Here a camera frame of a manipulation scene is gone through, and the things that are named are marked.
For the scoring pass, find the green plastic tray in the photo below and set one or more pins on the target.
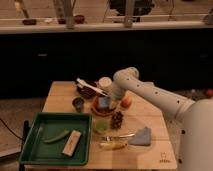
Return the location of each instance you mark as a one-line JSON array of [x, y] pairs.
[[47, 138]]

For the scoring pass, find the wooden block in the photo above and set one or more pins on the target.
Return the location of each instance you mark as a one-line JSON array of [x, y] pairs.
[[71, 143]]

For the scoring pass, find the white cup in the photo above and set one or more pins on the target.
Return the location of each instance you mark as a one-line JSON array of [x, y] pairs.
[[105, 83]]

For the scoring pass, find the dark grape bunch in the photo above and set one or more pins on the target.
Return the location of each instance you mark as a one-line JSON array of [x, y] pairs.
[[116, 120]]

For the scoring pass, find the blue cloth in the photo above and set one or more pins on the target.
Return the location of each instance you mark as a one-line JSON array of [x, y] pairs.
[[141, 138]]

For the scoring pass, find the small dark cup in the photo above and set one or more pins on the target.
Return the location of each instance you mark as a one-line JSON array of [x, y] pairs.
[[78, 104]]

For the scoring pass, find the red bowl on shelf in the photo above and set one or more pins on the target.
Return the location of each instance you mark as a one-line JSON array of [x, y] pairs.
[[79, 19]]

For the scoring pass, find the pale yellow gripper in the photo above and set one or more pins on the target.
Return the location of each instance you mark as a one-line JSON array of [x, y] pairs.
[[113, 104]]

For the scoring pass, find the yellow corn cob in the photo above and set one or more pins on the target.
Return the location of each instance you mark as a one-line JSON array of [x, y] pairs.
[[112, 145]]

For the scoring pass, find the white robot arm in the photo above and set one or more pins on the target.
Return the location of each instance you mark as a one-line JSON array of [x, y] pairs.
[[196, 140]]

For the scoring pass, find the orange peach fruit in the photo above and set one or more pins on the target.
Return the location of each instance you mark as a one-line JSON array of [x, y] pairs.
[[126, 102]]

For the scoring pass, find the dark brown bowl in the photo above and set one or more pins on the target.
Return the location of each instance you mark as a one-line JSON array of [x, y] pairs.
[[86, 92]]

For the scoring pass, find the dark bowl on shelf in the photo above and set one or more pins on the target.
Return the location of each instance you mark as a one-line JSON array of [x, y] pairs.
[[29, 21]]

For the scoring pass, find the blue sponge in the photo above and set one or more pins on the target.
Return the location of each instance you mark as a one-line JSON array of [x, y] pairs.
[[103, 103]]

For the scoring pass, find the light green cup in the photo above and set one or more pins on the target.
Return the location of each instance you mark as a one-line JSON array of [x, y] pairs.
[[101, 126]]

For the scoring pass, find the green cucumber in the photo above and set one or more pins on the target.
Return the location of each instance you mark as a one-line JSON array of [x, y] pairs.
[[58, 137]]

